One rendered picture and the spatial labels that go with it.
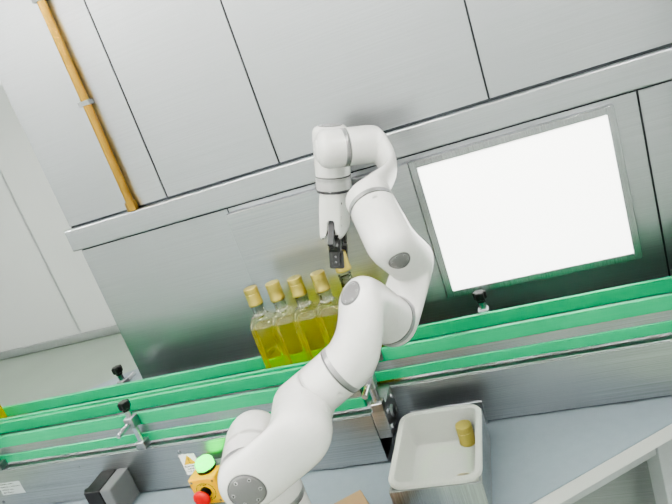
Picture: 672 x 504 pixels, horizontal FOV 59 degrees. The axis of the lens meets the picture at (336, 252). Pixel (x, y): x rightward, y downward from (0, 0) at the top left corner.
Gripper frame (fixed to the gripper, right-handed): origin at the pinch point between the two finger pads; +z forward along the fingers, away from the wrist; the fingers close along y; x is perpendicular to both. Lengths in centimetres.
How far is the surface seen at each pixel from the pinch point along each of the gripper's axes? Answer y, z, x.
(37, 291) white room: -311, 160, -366
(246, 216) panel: -11.8, -5.5, -25.4
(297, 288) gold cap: 1.9, 7.2, -9.6
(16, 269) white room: -310, 138, -382
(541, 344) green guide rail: 4.4, 17.3, 42.9
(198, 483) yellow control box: 23, 47, -31
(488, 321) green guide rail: -3.0, 16.2, 32.4
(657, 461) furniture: 10, 40, 66
